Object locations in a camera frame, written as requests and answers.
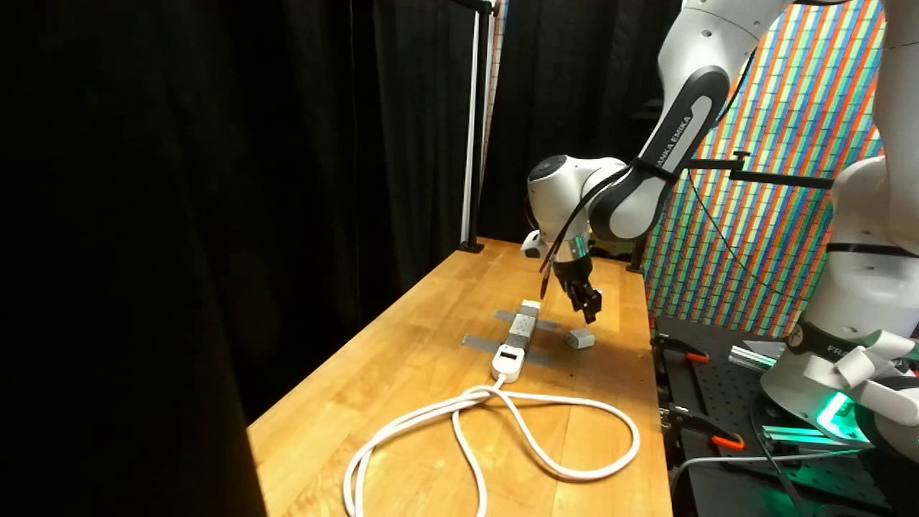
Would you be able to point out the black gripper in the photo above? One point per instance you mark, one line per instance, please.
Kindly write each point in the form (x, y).
(580, 294)

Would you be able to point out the white charger head cube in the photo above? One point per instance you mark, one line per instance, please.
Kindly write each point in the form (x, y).
(580, 340)

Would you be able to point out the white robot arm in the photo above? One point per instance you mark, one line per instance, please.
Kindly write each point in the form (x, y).
(850, 356)

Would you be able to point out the grey tape strip rear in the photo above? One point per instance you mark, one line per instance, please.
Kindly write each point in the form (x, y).
(547, 322)

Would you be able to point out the grey tape strip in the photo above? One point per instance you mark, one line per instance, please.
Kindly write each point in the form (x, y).
(530, 355)
(547, 322)

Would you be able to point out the grey tape strip front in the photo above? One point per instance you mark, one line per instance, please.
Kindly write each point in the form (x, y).
(530, 355)

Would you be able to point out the silver vertical pole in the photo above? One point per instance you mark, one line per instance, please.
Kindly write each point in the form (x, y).
(474, 111)

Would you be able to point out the colourful striped board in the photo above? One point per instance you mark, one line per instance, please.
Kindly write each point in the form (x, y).
(747, 257)

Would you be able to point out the black optical breadboard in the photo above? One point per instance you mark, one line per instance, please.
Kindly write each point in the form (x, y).
(788, 468)

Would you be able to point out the black curtain backdrop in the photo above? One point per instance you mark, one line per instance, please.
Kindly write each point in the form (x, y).
(200, 198)

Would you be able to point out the orange handled clamp upper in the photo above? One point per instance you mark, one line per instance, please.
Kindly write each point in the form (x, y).
(684, 349)

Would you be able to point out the orange handled clamp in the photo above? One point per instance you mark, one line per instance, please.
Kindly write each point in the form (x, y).
(719, 435)
(684, 349)

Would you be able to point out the orange handled clamp lower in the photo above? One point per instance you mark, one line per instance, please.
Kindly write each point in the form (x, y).
(719, 435)

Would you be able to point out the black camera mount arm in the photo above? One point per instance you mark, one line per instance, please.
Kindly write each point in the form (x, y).
(735, 170)

